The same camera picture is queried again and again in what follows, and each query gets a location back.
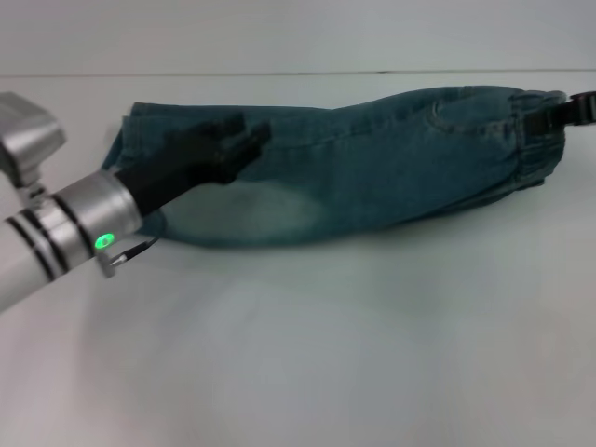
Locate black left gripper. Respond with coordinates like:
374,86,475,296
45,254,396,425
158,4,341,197
113,113,274,219

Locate blue denim shorts with print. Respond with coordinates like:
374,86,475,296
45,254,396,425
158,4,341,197
100,86,573,251

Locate thin grey wrist cable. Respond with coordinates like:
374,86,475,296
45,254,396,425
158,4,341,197
108,235,163,270

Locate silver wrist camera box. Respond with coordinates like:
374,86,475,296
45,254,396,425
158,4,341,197
0,91,67,188

